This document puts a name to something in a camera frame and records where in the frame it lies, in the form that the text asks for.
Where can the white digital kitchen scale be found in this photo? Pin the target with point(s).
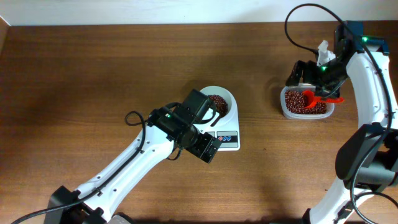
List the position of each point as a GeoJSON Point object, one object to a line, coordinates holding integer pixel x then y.
{"type": "Point", "coordinates": [228, 134]}

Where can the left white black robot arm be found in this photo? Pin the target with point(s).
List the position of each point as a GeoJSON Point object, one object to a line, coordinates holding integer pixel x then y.
{"type": "Point", "coordinates": [171, 127]}

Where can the clear plastic bean container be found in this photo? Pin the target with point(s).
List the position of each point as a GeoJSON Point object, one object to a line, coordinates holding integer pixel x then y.
{"type": "Point", "coordinates": [300, 88]}

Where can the white round bowl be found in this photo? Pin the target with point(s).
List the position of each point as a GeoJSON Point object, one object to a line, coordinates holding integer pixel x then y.
{"type": "Point", "coordinates": [231, 104]}

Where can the orange measuring scoop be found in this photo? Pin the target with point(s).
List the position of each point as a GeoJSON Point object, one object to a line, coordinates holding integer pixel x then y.
{"type": "Point", "coordinates": [312, 100]}

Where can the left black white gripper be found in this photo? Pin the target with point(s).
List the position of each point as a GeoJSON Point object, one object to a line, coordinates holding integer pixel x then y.
{"type": "Point", "coordinates": [200, 152]}

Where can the red beans in bowl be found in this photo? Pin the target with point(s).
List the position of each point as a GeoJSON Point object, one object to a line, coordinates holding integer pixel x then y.
{"type": "Point", "coordinates": [221, 104]}

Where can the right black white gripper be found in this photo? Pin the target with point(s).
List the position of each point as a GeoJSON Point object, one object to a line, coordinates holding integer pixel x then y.
{"type": "Point", "coordinates": [309, 66]}

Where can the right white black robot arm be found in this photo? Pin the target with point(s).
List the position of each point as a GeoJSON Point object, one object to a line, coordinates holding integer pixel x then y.
{"type": "Point", "coordinates": [366, 164]}

